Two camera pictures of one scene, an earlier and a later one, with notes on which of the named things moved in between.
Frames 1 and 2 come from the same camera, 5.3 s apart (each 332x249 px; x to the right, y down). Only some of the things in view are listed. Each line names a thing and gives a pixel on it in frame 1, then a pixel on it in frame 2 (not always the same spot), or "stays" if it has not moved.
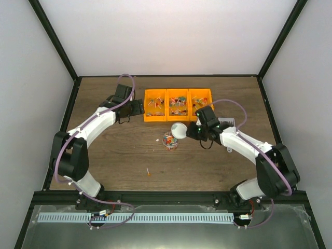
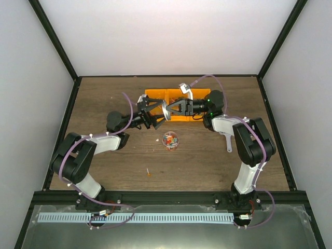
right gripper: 191,133 to 186,107
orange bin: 178,105 stays
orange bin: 155,105 stays
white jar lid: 179,130 to 166,113
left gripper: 138,109 to 142,110
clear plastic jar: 169,142 stays
